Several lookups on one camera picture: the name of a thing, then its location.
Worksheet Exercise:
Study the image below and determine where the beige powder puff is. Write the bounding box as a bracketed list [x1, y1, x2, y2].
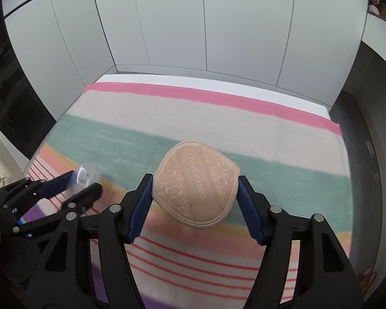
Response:
[152, 141, 240, 229]

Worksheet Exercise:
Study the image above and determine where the cream padded armchair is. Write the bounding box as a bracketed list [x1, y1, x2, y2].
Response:
[0, 125, 25, 189]

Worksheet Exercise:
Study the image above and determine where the striped colourful blanket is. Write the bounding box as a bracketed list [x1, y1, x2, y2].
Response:
[28, 81, 353, 308]

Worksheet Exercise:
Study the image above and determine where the black tall cabinet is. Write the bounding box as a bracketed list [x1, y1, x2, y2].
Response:
[0, 3, 56, 159]

